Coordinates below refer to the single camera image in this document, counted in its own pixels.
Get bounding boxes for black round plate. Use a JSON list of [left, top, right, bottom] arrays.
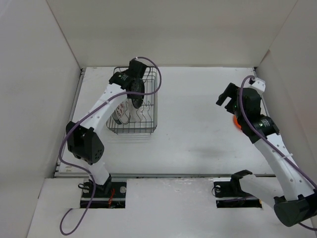
[[131, 83, 145, 108]]

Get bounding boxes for orange round plate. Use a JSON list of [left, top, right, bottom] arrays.
[[233, 116, 241, 130]]

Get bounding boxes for clear glass plate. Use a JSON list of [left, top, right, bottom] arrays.
[[129, 104, 144, 122]]

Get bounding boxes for white plate red characters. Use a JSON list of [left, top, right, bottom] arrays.
[[115, 100, 130, 124]]

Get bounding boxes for green rimmed white plate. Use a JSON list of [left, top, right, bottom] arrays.
[[111, 111, 121, 124]]

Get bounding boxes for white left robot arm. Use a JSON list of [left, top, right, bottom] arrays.
[[66, 58, 147, 197]]

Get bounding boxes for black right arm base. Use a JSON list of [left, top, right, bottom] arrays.
[[211, 170, 262, 209]]

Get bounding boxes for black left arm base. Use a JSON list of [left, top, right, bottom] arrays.
[[78, 180, 127, 209]]

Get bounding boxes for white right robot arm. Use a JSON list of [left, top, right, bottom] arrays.
[[216, 83, 317, 227]]

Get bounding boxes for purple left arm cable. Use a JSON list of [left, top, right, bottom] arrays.
[[59, 56, 162, 236]]

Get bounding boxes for grey wire dish rack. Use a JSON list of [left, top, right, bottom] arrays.
[[106, 66, 158, 134]]

